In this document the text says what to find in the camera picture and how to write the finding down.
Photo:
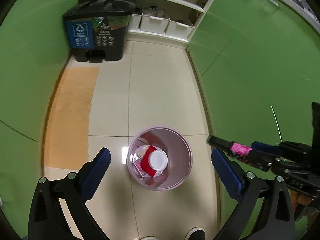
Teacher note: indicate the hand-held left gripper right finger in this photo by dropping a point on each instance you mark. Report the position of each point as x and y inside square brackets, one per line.
[228, 175]

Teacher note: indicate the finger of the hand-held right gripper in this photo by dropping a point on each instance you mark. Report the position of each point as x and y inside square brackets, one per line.
[220, 142]
[265, 148]

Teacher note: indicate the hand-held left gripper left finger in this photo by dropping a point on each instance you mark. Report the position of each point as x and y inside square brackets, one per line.
[96, 172]

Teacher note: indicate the pink wrapper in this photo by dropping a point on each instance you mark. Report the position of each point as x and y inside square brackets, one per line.
[241, 149]

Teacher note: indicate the pink trash bin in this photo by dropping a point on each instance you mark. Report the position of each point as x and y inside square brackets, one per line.
[180, 140]

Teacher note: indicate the white paper carton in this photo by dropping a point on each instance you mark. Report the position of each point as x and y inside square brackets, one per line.
[137, 165]

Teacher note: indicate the white round lid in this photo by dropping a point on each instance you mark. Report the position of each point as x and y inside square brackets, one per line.
[158, 160]

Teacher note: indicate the person's right hand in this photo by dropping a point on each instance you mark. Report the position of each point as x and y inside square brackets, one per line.
[301, 198]

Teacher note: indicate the orange floor mat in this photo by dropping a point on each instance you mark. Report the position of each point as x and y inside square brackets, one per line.
[72, 115]

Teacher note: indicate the person's black right shoe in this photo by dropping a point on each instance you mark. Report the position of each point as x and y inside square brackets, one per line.
[196, 234]

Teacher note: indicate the person's black shoe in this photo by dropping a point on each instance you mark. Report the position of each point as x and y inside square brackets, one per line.
[150, 238]
[196, 234]

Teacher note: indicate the person's black left shoe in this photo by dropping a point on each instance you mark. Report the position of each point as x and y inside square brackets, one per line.
[150, 238]

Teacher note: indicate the green cabinet door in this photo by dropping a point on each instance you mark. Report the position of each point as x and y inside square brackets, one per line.
[25, 80]

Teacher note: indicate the black dual recycling bin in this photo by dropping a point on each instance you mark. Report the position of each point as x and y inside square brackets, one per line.
[110, 47]

